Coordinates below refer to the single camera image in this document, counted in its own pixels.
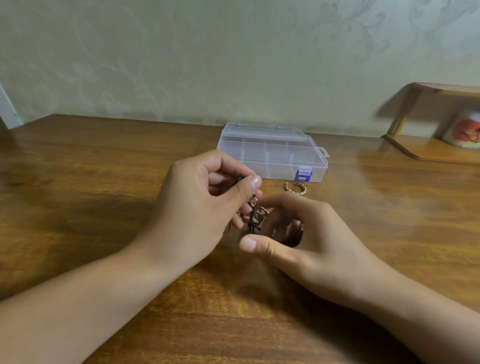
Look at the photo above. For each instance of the person's left forearm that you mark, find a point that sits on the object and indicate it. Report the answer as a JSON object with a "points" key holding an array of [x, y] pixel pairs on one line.
{"points": [[67, 311]]}

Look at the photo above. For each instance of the person's right hand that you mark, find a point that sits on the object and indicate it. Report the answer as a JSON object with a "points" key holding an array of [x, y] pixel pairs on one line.
{"points": [[330, 251]]}

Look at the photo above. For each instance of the clear plastic organizer box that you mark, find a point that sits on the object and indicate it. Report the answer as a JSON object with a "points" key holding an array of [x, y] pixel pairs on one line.
{"points": [[270, 150]]}

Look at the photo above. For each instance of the person's left hand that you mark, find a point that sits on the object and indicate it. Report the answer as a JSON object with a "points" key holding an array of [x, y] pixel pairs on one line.
{"points": [[191, 214]]}

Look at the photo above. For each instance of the white printed mug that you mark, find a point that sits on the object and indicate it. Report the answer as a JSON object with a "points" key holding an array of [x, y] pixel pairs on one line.
{"points": [[466, 130]]}

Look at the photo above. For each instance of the wooden shelf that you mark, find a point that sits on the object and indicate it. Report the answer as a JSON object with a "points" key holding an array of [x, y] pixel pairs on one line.
{"points": [[435, 146]]}

